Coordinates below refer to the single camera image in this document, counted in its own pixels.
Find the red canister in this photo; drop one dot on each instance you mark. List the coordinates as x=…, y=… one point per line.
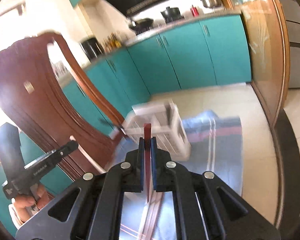
x=194, y=11

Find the reddish brown chopstick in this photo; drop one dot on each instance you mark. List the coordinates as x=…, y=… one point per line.
x=147, y=139

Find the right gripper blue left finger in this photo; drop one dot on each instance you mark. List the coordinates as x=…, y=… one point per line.
x=141, y=163

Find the black air fryer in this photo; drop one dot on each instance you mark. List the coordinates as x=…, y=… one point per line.
x=92, y=48

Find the white plastic utensil basket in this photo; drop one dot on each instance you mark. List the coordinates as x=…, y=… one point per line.
x=166, y=126

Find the silver refrigerator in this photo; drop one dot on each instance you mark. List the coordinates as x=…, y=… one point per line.
x=292, y=14

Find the light wooden chopstick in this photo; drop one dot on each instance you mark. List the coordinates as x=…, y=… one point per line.
x=150, y=216

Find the black cooking pot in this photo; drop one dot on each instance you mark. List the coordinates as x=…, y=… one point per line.
x=171, y=14

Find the blue striped cloth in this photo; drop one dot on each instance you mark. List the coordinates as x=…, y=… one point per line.
x=216, y=145

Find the brown wooden chair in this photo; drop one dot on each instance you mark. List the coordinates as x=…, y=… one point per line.
x=32, y=98

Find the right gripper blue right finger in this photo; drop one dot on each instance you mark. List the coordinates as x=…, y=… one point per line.
x=154, y=150

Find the black wok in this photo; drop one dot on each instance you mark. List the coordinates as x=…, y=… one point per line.
x=141, y=25

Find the left hand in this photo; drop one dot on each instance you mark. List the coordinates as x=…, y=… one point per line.
x=21, y=202

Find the oil bottles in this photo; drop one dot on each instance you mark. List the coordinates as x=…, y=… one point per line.
x=111, y=43

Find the glass sliding door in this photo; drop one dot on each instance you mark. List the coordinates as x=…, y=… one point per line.
x=267, y=34

